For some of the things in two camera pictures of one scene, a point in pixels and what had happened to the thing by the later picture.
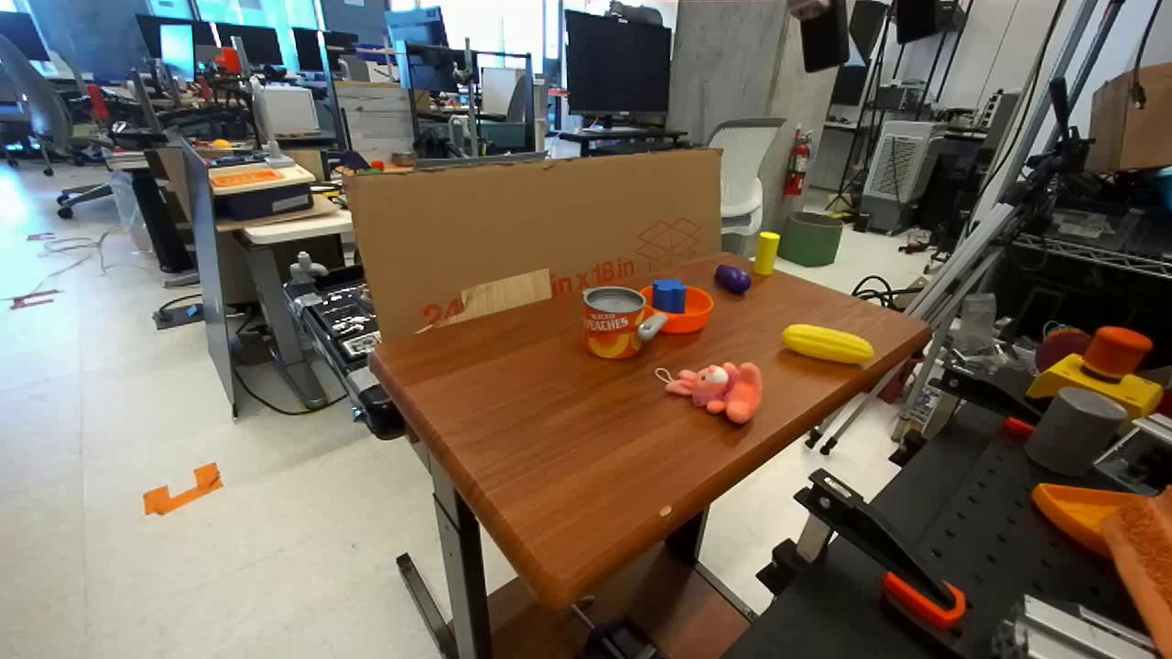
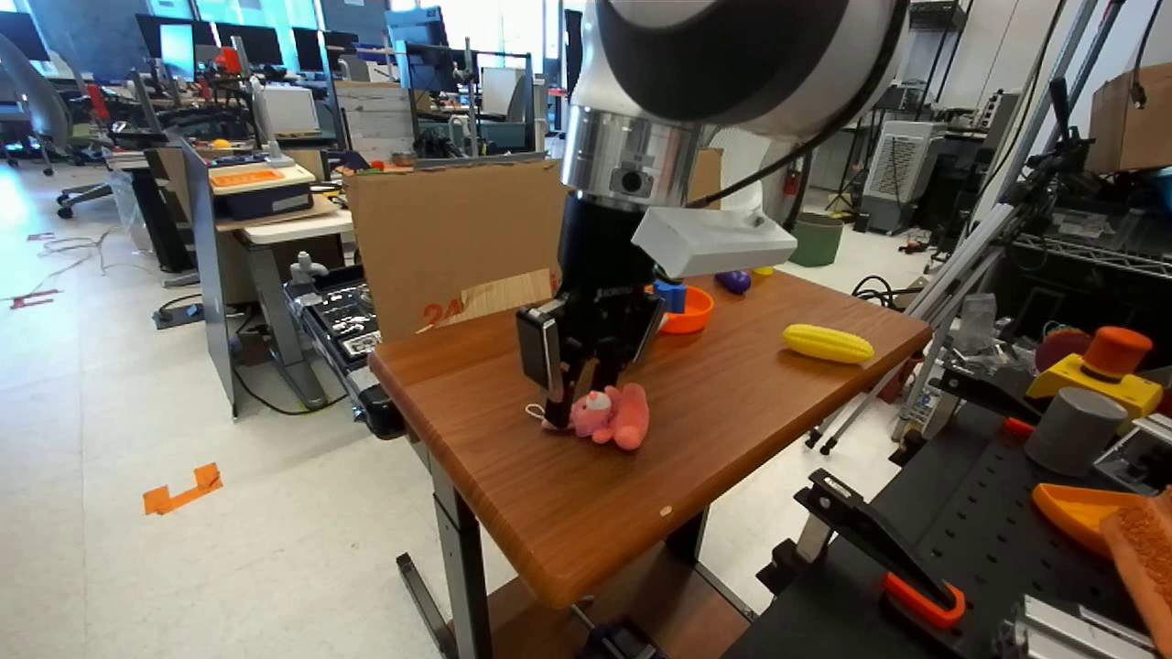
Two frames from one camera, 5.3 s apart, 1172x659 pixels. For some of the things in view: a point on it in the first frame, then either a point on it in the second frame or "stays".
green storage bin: x=809 y=238 stays
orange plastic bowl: x=697 y=309 stays
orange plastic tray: x=1129 y=528 stays
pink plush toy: x=719 y=384 -> x=612 y=413
